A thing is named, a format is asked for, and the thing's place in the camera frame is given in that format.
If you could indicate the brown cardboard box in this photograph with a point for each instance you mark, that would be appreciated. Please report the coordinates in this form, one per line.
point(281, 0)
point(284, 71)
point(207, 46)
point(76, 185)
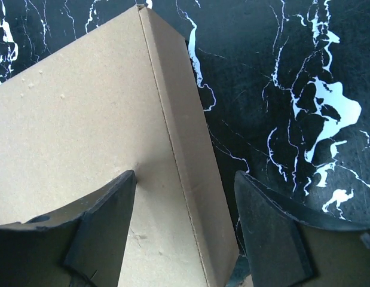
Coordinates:
point(123, 97)

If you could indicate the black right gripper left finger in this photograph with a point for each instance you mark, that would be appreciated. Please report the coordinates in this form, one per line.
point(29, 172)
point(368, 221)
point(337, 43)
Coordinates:
point(80, 244)

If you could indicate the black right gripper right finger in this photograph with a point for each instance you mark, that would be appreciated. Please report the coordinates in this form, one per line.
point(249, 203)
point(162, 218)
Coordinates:
point(289, 244)

